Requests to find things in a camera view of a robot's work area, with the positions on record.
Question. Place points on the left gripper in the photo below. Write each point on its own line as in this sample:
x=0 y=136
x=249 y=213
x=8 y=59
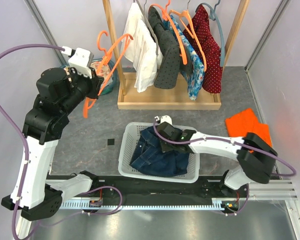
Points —
x=95 y=85

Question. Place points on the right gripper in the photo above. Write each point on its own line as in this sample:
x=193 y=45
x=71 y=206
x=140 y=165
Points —
x=165 y=146

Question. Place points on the orange hanger of denim skirt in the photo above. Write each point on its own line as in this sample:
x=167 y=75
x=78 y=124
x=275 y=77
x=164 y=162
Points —
x=89 y=102

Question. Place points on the dark blue denim skirt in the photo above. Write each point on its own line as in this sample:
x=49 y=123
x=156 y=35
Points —
x=149 y=159

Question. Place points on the grey dotted skirt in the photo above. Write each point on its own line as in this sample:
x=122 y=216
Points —
x=169 y=69

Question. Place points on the white pleated skirt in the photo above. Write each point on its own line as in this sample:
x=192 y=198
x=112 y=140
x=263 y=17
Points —
x=143 y=52

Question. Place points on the orange hanger of grey skirt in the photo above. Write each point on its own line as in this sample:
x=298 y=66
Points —
x=166 y=16

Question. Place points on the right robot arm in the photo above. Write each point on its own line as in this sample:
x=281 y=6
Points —
x=256 y=159

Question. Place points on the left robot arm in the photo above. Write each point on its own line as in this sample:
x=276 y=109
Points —
x=59 y=93

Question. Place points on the blue floral skirt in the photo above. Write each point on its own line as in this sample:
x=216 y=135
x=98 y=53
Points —
x=193 y=72

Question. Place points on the red polka dot skirt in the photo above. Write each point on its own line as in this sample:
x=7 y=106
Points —
x=212 y=51

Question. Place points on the orange hanger of floral skirt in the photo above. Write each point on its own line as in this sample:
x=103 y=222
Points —
x=191 y=31

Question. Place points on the blue-grey hanger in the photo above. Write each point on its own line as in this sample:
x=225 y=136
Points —
x=213 y=16

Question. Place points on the teal basket with floral cloth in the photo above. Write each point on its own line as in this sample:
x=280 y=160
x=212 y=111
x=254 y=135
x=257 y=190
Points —
x=105 y=72

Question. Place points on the white plastic laundry basket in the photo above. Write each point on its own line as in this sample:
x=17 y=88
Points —
x=129 y=141

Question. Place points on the wooden clothes rack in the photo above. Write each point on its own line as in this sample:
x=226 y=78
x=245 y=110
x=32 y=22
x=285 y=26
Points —
x=153 y=98

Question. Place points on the small black square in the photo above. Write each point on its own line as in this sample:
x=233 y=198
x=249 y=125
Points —
x=110 y=141

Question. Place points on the orange folded cloth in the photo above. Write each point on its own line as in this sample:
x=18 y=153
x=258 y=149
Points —
x=245 y=122

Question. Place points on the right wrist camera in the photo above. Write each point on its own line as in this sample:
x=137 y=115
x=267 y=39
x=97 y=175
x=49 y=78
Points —
x=163 y=119

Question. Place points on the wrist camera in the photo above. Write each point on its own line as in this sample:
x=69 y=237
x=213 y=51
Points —
x=80 y=59
x=163 y=119

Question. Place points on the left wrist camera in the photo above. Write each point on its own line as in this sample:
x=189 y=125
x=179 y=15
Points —
x=80 y=59

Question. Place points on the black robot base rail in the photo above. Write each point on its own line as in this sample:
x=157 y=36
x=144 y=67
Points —
x=146 y=187

